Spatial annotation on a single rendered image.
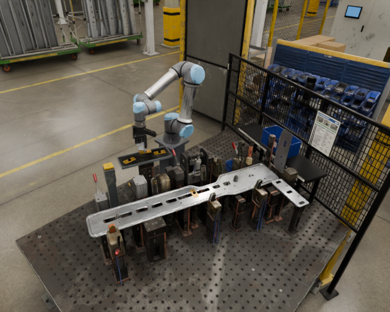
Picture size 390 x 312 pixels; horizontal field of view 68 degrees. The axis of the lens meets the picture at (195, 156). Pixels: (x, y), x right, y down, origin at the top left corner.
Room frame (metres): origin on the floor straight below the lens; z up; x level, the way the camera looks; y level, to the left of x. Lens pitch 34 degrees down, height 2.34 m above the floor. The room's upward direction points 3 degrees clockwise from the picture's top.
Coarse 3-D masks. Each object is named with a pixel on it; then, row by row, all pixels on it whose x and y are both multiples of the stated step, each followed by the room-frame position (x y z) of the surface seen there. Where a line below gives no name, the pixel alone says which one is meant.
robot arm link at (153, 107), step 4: (144, 100) 1.79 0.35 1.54; (148, 100) 1.78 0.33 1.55; (148, 104) 1.73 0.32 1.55; (152, 104) 1.74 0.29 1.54; (156, 104) 1.75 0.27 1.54; (160, 104) 1.77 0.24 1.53; (148, 108) 1.69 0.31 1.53; (152, 108) 1.71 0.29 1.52; (156, 108) 1.73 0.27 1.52; (160, 108) 1.76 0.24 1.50; (152, 112) 1.71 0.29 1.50; (156, 112) 1.74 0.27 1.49
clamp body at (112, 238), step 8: (112, 240) 1.02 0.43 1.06; (120, 240) 1.03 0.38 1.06; (112, 248) 1.00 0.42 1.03; (120, 248) 1.03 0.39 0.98; (112, 256) 1.00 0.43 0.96; (120, 256) 1.02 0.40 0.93; (112, 264) 1.07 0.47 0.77; (120, 264) 1.02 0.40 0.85; (120, 272) 1.02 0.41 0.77; (120, 280) 1.00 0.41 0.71
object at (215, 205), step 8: (216, 200) 1.40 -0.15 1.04; (208, 208) 1.39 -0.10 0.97; (216, 208) 1.33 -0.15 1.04; (216, 216) 1.32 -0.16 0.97; (208, 224) 1.38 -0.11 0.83; (216, 224) 1.35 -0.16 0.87; (208, 232) 1.37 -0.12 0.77; (216, 232) 1.34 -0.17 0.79; (208, 240) 1.35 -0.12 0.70; (216, 240) 1.34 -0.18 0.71
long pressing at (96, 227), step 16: (224, 176) 1.70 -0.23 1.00; (240, 176) 1.71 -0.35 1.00; (256, 176) 1.72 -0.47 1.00; (272, 176) 1.73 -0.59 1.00; (176, 192) 1.50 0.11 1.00; (208, 192) 1.52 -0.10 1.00; (224, 192) 1.53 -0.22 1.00; (240, 192) 1.54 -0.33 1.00; (112, 208) 1.32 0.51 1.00; (128, 208) 1.33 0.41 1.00; (160, 208) 1.34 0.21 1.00; (176, 208) 1.35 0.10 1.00; (96, 224) 1.18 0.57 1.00; (128, 224) 1.20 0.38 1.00
